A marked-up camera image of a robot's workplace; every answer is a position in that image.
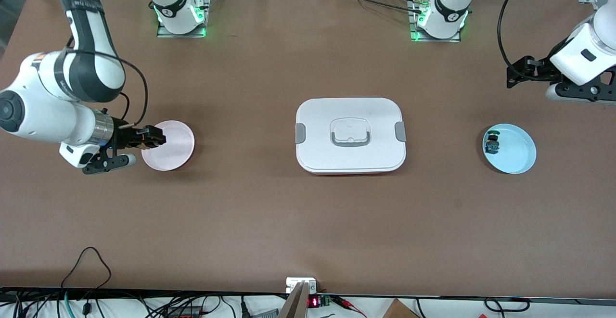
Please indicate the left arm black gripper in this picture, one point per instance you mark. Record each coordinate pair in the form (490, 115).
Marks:
(543, 68)

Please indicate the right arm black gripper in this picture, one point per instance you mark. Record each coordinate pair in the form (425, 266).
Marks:
(122, 138)

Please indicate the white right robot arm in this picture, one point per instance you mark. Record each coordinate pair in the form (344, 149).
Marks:
(91, 68)

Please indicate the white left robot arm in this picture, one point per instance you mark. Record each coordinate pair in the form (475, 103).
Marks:
(450, 15)

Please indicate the white lidded storage box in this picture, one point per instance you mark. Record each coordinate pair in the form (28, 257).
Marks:
(317, 116)

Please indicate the small white electronics box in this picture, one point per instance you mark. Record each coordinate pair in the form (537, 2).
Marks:
(293, 284)

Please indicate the pink round plate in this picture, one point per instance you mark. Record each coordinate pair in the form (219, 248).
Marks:
(175, 154)

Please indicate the light blue round plate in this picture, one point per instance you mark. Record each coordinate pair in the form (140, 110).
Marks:
(517, 152)

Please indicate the grey metal bar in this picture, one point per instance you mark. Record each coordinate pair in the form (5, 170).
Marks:
(296, 306)

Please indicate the red LED display module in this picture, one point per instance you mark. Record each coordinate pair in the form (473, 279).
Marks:
(314, 302)

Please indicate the red clip leads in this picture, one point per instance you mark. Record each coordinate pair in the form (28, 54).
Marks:
(346, 302)

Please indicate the brown cardboard piece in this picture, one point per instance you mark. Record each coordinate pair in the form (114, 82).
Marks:
(399, 311)

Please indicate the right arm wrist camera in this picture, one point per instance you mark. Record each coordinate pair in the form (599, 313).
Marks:
(103, 164)

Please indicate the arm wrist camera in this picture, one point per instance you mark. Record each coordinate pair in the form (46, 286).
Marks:
(577, 94)
(103, 164)

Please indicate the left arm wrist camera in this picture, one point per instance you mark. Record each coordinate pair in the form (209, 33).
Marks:
(577, 94)

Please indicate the green push button switch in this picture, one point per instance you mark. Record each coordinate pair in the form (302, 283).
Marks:
(492, 145)

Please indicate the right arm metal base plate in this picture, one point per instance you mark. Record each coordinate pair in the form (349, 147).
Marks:
(166, 34)

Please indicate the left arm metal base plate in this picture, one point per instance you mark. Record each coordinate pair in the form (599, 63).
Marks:
(415, 38)

